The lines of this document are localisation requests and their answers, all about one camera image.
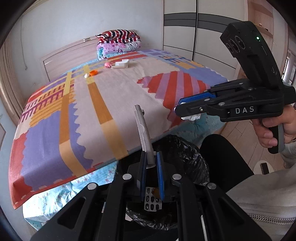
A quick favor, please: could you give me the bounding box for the white open box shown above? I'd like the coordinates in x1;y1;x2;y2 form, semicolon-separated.
113;59;130;69

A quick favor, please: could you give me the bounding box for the bed with patchwork sheet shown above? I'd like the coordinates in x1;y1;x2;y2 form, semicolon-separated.
23;56;228;230

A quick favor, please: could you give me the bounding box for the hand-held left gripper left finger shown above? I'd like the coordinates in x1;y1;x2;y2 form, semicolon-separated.
30;151;148;241

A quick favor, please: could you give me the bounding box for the person's grey jacket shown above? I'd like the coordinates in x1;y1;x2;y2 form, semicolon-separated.
225;162;296;241

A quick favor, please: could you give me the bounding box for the silver pill blister pack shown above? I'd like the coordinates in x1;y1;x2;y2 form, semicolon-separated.
135;105;163;211

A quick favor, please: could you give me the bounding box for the blue folded quilt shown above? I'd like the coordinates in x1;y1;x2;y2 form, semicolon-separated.
97;49;122;61

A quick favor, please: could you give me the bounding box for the white slipper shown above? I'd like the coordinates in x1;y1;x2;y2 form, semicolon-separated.
253;160;276;175

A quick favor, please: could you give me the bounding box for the white tissue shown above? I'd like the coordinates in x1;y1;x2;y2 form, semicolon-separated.
181;113;201;121

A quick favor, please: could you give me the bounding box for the wooden bed headboard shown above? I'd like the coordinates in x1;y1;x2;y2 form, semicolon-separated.
41;30;137;81

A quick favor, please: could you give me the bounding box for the white sliding door wardrobe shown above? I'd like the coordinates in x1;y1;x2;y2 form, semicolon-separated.
162;0;250;79

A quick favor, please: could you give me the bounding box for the person's black trouser leg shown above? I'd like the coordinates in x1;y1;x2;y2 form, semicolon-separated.
200;134;255;193

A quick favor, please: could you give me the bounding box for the person's right hand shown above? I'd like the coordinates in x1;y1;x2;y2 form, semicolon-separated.
252;103;296;147

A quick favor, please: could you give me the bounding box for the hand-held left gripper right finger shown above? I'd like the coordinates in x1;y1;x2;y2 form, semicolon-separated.
156;151;272;241

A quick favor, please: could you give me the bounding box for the person's right forearm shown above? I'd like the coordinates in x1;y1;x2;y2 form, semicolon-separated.
281;139;296;169

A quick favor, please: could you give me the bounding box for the wooden door frame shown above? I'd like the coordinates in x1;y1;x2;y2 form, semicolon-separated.
281;50;296;86

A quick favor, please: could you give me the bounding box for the pink folded quilt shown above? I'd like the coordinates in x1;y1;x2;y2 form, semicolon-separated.
97;40;142;53

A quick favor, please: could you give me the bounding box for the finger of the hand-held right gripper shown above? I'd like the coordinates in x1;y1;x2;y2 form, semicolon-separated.
174;100;230;118
178;90;219;105

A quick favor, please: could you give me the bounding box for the black bagged trash bin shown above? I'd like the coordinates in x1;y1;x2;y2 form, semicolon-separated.
116;134;210;231

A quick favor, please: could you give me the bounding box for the white wall cable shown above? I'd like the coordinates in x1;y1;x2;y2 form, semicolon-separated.
20;19;29;70

